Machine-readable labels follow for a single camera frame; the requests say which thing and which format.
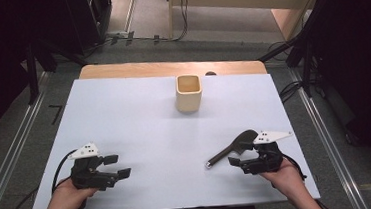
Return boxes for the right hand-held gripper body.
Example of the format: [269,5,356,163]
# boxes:
[237,128,296,176]

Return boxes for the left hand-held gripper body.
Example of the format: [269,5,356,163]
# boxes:
[66,140,121,195]

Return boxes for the beige square cup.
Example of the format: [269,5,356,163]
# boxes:
[173,73,205,114]

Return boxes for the person's left hand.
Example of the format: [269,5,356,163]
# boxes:
[49,176,100,209]

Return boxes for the person's right hand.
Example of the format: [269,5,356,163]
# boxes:
[258,156,307,203]

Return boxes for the white board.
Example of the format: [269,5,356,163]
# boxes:
[18,61,321,209]

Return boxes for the black metal stand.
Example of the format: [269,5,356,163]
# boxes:
[22,35,91,106]
[257,33,321,102]

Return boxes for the dark equipment cabinet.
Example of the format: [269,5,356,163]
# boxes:
[61,0,117,58]

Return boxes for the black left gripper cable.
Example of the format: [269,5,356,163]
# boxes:
[0,148,83,209]

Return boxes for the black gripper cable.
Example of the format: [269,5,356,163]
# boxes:
[0,148,83,209]
[281,149,333,209]

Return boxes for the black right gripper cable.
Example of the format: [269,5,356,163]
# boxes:
[281,149,333,209]

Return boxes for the metal floor rail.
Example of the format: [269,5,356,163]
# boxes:
[0,71,61,209]
[287,62,370,209]

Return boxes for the black floor cables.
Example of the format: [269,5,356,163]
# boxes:
[277,79,308,105]

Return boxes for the hanging black cable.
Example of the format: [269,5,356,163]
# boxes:
[164,0,193,43]

